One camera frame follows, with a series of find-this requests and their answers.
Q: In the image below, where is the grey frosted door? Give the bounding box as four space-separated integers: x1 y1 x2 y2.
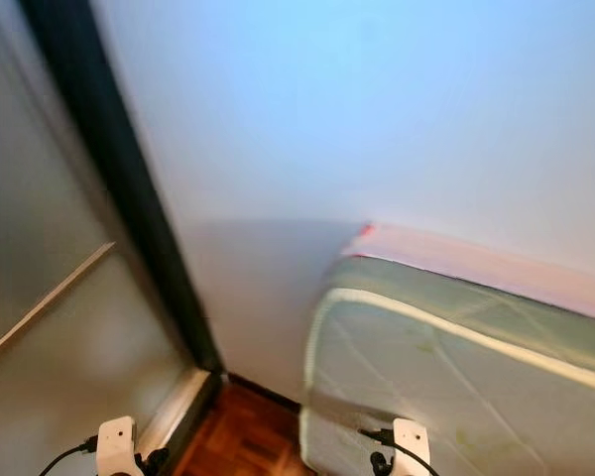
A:
0 0 219 476

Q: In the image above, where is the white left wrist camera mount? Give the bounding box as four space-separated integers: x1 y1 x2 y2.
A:
96 416 137 476

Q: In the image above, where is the dark door frame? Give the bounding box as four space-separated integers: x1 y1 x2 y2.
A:
18 0 227 380

